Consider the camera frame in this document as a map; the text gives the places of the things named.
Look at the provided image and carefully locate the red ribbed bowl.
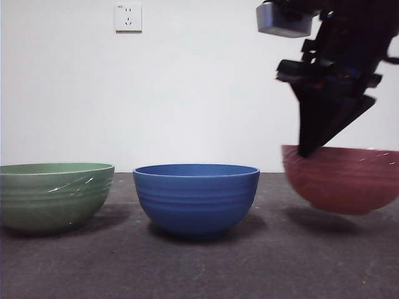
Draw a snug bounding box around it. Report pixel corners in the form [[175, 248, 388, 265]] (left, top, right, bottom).
[[281, 145, 399, 216]]

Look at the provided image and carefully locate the green ribbed bowl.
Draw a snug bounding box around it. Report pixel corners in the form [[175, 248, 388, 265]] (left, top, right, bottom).
[[0, 162, 115, 235]]

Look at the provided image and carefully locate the blue ribbed bowl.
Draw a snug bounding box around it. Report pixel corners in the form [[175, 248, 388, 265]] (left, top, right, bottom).
[[133, 164, 261, 240]]

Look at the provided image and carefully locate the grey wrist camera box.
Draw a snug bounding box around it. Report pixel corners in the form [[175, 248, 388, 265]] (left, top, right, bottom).
[[256, 0, 314, 39]]

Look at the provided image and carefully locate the white wall socket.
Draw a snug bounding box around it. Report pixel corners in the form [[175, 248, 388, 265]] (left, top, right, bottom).
[[114, 3, 143, 34]]

